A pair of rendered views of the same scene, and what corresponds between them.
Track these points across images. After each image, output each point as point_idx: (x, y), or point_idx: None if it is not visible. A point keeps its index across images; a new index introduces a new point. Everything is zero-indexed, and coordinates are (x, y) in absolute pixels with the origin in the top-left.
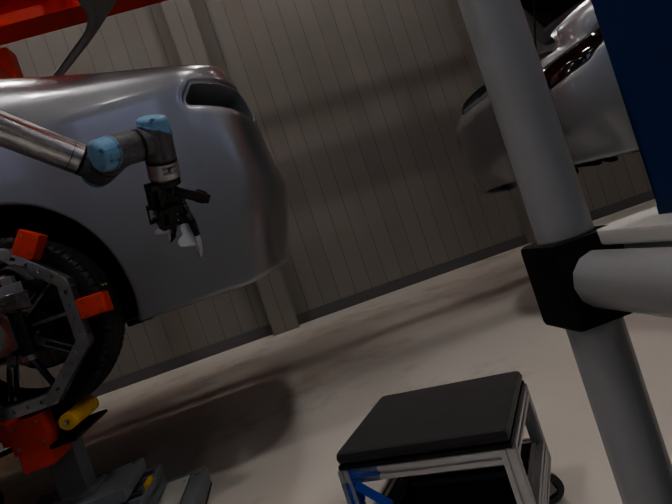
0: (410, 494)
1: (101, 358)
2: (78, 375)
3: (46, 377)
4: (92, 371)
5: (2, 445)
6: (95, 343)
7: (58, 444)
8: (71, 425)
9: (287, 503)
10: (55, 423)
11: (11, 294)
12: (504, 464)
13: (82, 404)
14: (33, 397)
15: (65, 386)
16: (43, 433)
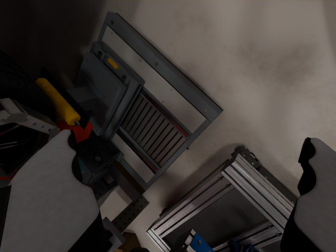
0: None
1: (28, 89)
2: (34, 107)
3: (20, 125)
4: (37, 97)
5: (187, 247)
6: (9, 93)
7: (85, 125)
8: (78, 118)
9: (208, 6)
10: (63, 121)
11: None
12: None
13: (53, 100)
14: (38, 136)
15: (51, 125)
16: (74, 134)
